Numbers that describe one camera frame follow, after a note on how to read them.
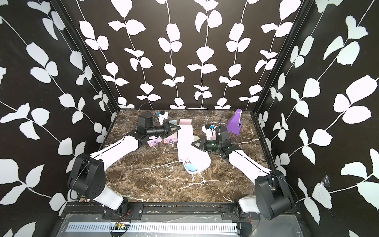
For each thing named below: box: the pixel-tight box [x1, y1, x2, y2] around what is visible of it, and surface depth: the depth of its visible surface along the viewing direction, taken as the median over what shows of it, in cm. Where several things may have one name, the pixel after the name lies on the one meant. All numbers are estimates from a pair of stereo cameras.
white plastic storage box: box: [177, 139, 212, 174], surface depth 80 cm
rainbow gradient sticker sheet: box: [177, 124, 195, 163], surface depth 81 cm
